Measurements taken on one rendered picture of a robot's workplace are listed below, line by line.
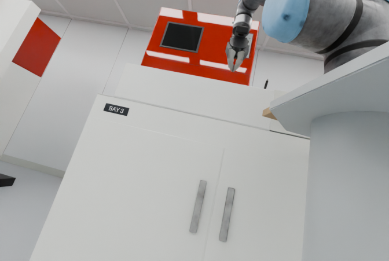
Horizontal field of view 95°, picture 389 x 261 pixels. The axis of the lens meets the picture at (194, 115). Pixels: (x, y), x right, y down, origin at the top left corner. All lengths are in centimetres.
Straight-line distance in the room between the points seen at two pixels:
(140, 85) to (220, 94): 29
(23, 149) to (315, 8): 389
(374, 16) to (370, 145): 25
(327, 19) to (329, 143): 22
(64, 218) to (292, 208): 67
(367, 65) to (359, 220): 21
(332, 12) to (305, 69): 307
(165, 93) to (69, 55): 355
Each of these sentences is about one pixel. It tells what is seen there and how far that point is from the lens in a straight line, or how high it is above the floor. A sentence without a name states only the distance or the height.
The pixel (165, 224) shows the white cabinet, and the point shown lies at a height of 48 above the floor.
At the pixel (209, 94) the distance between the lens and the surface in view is 63.
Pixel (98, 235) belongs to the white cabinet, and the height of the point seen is 40.
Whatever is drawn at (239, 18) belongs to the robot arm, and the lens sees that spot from 86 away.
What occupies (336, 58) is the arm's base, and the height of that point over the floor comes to 93.
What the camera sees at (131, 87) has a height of 87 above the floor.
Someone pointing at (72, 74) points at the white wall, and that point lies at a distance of 386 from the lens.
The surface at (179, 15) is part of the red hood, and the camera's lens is 165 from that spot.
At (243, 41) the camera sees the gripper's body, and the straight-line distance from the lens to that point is 79.
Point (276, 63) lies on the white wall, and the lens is 338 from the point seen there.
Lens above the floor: 66
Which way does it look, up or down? 15 degrees up
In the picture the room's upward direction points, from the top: 14 degrees clockwise
